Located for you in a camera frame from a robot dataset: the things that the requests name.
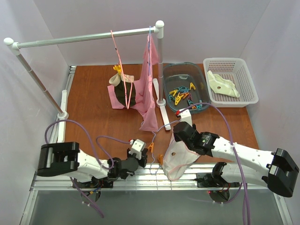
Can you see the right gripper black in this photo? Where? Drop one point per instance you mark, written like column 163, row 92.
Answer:
column 182, row 132

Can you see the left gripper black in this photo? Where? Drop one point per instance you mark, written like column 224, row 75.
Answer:
column 144, row 159

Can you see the blue wire hanger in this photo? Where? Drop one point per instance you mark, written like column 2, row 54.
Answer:
column 159, row 137

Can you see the white pink-trimmed underwear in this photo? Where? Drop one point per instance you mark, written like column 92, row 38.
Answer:
column 177, row 159

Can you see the pink garment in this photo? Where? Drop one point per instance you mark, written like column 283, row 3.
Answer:
column 145, row 101

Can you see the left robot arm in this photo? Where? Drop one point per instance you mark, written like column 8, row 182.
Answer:
column 68, row 159

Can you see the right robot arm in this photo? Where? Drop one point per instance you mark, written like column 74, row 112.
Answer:
column 275, row 170

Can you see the cream underwear in basket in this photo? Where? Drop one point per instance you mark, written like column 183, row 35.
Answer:
column 222, row 86

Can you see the dark green beige underwear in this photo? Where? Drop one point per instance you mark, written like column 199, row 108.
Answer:
column 115, row 80

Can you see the yellow clothespin on hanger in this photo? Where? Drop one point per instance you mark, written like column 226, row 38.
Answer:
column 118, row 68

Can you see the blue hanger with pink garment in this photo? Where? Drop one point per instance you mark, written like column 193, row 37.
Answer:
column 149, row 54

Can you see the teal clothespin right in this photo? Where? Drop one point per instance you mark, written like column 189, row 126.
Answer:
column 199, row 106

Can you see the teal clothespin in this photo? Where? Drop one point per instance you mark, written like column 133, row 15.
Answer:
column 171, row 98
column 199, row 106

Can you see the yellow clothespin centre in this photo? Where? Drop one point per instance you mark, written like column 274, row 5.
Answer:
column 178, row 98

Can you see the magenta clothespin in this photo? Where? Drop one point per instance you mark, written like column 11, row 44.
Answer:
column 189, row 98

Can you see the light blue clothespin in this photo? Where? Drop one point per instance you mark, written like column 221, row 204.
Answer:
column 182, row 89

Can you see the teal transparent plastic bin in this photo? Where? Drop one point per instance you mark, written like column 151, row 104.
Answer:
column 182, row 74

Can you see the clothes rack with white feet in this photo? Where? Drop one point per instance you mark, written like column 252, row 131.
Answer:
column 58, row 132

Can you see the white plastic basket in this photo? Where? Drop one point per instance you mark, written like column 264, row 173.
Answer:
column 236, row 70

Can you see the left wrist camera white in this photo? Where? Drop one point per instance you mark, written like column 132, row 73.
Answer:
column 137, row 146

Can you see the aluminium rail frame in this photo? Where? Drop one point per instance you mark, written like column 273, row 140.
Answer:
column 49, row 201

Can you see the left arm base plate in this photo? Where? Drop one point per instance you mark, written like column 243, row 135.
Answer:
column 95, row 183

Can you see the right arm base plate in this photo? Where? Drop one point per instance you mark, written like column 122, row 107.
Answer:
column 205, row 180

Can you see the pink wire hanger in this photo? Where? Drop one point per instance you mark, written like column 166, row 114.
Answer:
column 122, row 68

